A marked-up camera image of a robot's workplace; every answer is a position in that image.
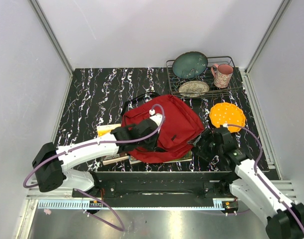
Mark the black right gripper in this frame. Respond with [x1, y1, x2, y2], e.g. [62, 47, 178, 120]
[186, 127, 223, 162]

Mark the Animal Farm book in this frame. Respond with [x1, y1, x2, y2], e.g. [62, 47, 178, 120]
[165, 150, 193, 163]

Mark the red student backpack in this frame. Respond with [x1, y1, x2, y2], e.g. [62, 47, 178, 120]
[121, 92, 204, 163]

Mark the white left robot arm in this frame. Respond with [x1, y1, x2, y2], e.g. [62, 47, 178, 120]
[32, 114, 163, 197]

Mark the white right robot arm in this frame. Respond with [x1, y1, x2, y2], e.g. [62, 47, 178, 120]
[191, 124, 304, 239]

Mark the blue children's book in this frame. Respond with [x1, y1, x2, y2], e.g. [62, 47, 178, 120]
[129, 155, 142, 165]

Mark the brown paperback book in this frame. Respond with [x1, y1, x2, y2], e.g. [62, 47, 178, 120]
[102, 153, 129, 165]

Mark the yellow polka dot plate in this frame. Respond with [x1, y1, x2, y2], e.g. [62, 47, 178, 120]
[209, 102, 246, 128]

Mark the speckled cream plate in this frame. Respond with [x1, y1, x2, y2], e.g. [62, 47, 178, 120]
[178, 81, 210, 98]

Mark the pink patterned mug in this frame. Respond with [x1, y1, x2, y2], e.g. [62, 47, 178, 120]
[211, 64, 234, 89]

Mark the teal glazed plate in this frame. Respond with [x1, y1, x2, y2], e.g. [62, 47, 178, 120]
[172, 51, 208, 79]

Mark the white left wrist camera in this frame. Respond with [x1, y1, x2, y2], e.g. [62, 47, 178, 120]
[149, 113, 164, 126]

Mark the grey wire dish rack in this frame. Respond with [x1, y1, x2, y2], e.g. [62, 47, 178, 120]
[166, 56, 243, 99]

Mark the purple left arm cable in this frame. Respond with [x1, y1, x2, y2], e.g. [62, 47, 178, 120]
[22, 104, 165, 232]

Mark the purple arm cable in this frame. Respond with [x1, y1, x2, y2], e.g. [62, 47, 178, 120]
[22, 104, 165, 232]
[223, 123, 304, 239]

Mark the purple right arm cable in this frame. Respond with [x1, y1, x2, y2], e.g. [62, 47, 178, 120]
[223, 123, 304, 239]

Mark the aluminium frame rail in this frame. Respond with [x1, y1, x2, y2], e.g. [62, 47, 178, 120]
[28, 0, 74, 73]

